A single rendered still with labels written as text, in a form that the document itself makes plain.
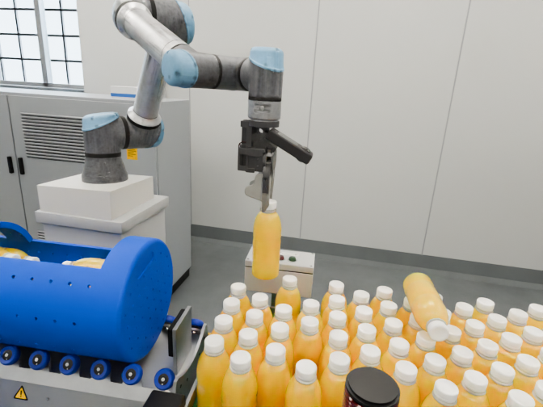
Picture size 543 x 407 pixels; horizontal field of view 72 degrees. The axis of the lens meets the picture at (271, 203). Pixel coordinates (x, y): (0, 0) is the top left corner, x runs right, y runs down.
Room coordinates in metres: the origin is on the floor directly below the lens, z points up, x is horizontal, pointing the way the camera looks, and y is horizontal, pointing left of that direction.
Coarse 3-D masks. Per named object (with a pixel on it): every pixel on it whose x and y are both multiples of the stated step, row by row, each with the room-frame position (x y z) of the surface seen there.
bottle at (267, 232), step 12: (264, 216) 0.85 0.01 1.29; (276, 216) 0.86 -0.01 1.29; (264, 228) 0.84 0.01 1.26; (276, 228) 0.85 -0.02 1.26; (264, 240) 0.84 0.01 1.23; (276, 240) 0.85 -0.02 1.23; (252, 252) 0.87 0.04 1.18; (264, 252) 0.84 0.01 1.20; (276, 252) 0.85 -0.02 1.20; (252, 264) 0.86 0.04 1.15; (264, 264) 0.84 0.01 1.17; (276, 264) 0.85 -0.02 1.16; (264, 276) 0.84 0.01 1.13; (276, 276) 0.85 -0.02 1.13
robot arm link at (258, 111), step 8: (248, 104) 0.87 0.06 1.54; (256, 104) 0.84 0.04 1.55; (264, 104) 0.84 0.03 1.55; (272, 104) 0.84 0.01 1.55; (280, 104) 0.87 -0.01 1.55; (248, 112) 0.86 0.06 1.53; (256, 112) 0.84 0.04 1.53; (264, 112) 0.84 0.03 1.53; (272, 112) 0.84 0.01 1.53; (280, 112) 0.87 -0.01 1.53; (256, 120) 0.85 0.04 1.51; (264, 120) 0.85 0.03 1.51; (272, 120) 0.85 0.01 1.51
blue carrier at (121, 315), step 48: (0, 240) 0.97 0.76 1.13; (144, 240) 0.79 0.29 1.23; (0, 288) 0.68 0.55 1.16; (48, 288) 0.68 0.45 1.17; (96, 288) 0.67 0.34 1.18; (144, 288) 0.75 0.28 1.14; (0, 336) 0.68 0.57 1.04; (48, 336) 0.66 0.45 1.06; (96, 336) 0.64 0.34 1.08; (144, 336) 0.74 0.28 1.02
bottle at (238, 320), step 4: (224, 312) 0.76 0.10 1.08; (228, 312) 0.76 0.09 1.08; (236, 312) 0.76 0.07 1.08; (240, 312) 0.78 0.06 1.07; (232, 316) 0.76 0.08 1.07; (236, 316) 0.76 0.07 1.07; (240, 316) 0.76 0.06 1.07; (236, 320) 0.75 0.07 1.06; (240, 320) 0.76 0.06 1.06; (244, 320) 0.77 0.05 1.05; (236, 324) 0.75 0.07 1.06; (240, 324) 0.75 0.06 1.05; (236, 328) 0.75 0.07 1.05; (240, 328) 0.75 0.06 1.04; (236, 332) 0.74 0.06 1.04
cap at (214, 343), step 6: (210, 336) 0.64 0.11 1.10; (216, 336) 0.64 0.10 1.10; (204, 342) 0.62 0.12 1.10; (210, 342) 0.62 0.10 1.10; (216, 342) 0.62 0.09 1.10; (222, 342) 0.63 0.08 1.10; (204, 348) 0.63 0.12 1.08; (210, 348) 0.61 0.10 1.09; (216, 348) 0.61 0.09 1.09; (222, 348) 0.63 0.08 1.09
